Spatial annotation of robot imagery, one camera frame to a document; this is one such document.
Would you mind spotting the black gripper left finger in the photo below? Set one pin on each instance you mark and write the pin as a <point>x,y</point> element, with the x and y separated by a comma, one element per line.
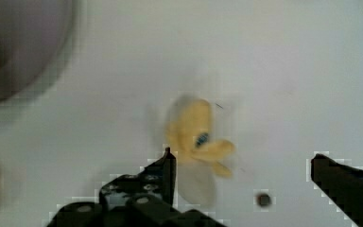
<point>135,200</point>

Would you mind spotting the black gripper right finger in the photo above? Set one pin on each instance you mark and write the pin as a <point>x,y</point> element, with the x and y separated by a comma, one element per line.
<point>340,183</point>

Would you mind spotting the yellow plush peeled banana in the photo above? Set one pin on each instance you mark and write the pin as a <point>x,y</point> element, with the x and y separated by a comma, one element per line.
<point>199,158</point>

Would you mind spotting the grey round plate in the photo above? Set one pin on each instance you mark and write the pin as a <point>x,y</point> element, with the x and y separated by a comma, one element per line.
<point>32,33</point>

